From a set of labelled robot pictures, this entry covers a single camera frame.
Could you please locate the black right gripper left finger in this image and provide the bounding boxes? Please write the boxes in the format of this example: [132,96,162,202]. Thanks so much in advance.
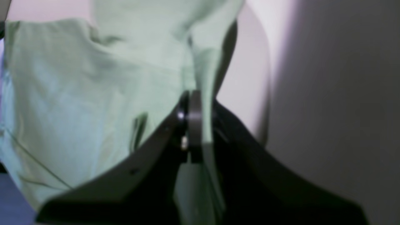
[36,91,203,225]

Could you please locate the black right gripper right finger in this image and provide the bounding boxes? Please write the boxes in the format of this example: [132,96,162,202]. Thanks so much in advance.
[212,101,368,225]

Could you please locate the green T-shirt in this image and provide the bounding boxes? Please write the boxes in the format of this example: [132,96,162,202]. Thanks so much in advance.
[1,0,244,225]

